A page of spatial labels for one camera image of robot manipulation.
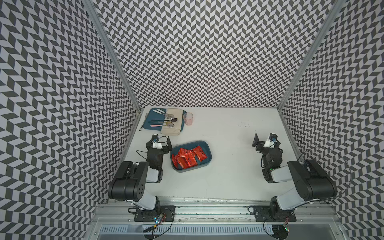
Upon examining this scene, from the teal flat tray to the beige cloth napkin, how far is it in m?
0.01

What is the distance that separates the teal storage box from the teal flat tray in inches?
7.3

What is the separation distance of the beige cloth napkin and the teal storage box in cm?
15
